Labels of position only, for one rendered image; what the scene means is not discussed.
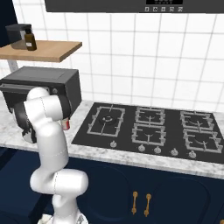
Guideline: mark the red and white can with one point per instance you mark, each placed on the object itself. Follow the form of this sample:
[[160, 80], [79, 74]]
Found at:
[[66, 124]]

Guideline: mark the grey hob knob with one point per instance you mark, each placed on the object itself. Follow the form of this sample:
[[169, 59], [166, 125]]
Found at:
[[192, 154], [141, 148], [157, 150], [113, 143], [174, 152]]

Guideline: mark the black gas hob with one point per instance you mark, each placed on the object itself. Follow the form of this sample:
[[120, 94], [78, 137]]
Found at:
[[172, 132]]

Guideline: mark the navy drawer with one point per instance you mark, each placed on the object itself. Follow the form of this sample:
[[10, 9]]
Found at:
[[14, 198]]

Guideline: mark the brown glass bottle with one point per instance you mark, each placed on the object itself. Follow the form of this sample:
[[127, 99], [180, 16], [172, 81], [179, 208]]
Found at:
[[30, 41]]

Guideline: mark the navy wall cupboard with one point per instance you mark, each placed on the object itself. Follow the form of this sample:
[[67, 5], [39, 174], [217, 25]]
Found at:
[[7, 17]]

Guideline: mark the dark range hood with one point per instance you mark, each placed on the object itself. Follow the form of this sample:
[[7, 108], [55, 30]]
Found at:
[[116, 5]]

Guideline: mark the navy cupboard door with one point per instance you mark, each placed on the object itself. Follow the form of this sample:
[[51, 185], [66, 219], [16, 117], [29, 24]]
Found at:
[[183, 201], [110, 192]]

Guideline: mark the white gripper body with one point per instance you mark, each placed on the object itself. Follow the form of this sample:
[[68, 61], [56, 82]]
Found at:
[[28, 137]]

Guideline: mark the black microwave oven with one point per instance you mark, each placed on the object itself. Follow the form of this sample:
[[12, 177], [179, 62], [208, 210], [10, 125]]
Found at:
[[43, 76]]

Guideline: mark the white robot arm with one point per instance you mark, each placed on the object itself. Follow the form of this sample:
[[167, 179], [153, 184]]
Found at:
[[49, 140]]

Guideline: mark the wooden wall shelf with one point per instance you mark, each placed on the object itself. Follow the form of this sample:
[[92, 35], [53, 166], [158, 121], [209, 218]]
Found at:
[[46, 50]]

